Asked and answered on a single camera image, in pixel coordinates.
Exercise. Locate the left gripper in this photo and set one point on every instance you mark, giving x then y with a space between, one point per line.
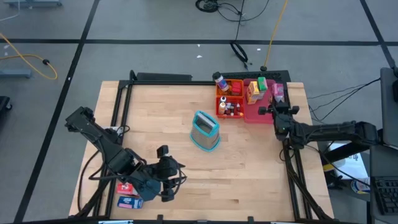
169 174

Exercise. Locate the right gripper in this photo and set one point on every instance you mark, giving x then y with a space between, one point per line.
282 118

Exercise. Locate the red container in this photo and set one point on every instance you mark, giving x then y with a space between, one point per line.
236 88

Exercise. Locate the teal and steel box grater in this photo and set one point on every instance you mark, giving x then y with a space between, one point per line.
203 140

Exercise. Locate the small black-capped bottle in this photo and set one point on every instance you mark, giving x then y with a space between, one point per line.
223 100

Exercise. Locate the yellow squeeze bottle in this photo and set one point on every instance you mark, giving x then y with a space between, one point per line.
221 109

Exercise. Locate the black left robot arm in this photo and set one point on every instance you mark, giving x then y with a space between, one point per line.
102 143

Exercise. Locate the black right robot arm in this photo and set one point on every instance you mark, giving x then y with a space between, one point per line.
335 130

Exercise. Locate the pink plastic tray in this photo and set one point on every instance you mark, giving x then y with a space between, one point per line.
258 113

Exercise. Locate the black perforated plate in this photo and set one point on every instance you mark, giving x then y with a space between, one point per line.
242 74

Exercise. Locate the orange plastic basket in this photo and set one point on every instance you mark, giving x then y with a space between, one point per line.
237 80

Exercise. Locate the small red cereal box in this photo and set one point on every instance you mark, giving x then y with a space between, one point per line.
124 188

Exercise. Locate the small blue cereal box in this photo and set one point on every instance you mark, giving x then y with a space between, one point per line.
129 203

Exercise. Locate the red plastic mesh basket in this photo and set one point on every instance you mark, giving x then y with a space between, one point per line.
230 117

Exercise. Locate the black stand bar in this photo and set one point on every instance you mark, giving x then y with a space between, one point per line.
354 149

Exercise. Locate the white paper sheet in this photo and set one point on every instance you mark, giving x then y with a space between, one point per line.
348 165

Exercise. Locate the black flat panel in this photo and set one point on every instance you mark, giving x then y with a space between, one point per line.
164 76

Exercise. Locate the grey desk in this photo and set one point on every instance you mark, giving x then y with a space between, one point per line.
377 161

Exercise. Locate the round printed sticker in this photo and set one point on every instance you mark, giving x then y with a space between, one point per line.
360 186

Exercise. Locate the black keyboard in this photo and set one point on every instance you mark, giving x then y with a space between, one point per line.
387 196

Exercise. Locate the black chair base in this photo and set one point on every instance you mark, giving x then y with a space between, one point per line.
3 105

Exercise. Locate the grey cart leg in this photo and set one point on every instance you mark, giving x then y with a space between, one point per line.
15 73

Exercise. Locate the grey cart base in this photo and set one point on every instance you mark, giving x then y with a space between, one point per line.
31 3

